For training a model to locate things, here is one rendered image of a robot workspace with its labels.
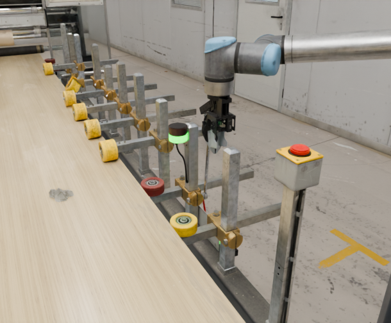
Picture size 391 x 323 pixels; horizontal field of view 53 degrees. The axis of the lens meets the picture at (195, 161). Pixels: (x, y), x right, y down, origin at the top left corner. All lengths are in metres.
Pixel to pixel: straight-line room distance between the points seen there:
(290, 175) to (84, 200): 0.71
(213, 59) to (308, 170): 0.50
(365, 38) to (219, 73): 0.43
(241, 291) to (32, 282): 0.59
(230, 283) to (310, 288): 1.12
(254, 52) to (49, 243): 0.77
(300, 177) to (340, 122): 3.49
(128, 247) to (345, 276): 1.62
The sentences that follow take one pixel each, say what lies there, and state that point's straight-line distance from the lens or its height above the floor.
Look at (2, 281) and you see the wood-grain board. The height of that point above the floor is 0.90.
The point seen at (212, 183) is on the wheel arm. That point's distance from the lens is 1.46.
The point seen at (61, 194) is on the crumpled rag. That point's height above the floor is 0.92.
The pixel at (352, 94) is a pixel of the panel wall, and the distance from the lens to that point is 4.17.
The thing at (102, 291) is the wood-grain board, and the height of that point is 0.90.
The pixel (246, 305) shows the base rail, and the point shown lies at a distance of 1.21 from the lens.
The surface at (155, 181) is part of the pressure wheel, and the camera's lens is 1.37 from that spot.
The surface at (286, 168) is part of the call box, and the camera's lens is 0.84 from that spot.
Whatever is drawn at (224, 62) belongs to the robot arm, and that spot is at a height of 1.32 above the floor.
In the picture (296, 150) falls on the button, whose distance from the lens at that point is 0.83.
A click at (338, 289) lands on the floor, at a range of 2.38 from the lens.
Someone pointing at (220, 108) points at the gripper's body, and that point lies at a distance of 1.22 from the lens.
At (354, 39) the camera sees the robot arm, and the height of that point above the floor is 1.38.
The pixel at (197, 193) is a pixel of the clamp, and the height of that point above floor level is 0.87.
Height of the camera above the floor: 1.57
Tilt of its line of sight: 26 degrees down
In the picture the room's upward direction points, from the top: straight up
